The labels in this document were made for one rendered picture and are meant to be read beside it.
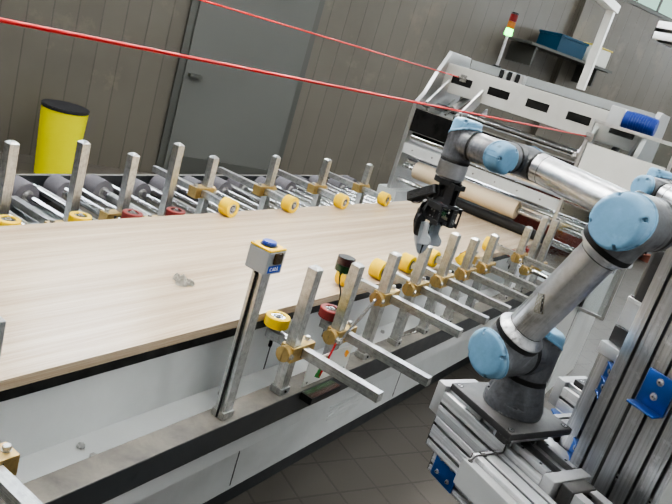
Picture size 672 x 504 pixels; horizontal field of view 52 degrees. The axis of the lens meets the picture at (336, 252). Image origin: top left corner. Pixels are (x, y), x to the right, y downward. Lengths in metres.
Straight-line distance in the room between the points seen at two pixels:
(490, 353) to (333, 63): 6.25
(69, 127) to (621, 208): 5.17
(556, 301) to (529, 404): 0.33
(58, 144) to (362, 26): 3.43
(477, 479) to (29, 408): 1.05
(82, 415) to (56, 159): 4.41
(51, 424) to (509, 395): 1.13
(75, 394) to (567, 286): 1.21
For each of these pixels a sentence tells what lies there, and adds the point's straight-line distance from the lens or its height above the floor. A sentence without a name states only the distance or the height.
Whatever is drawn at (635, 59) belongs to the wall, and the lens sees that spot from 10.86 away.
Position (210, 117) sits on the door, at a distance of 7.13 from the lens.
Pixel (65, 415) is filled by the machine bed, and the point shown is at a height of 0.70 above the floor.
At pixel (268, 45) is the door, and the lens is 7.22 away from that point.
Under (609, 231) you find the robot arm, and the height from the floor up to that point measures 1.57.
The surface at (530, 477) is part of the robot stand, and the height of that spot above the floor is 0.96.
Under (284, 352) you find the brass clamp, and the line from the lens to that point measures 2.11.
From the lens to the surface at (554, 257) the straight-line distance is 4.63.
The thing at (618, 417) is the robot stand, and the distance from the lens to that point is 1.81.
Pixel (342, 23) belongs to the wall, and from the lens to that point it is 7.63.
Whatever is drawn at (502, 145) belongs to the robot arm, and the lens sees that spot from 1.67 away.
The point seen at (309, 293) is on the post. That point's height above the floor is 1.05.
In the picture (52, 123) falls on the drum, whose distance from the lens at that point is 6.14.
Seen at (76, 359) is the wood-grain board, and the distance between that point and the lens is 1.75.
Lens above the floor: 1.77
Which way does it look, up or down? 17 degrees down
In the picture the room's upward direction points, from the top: 17 degrees clockwise
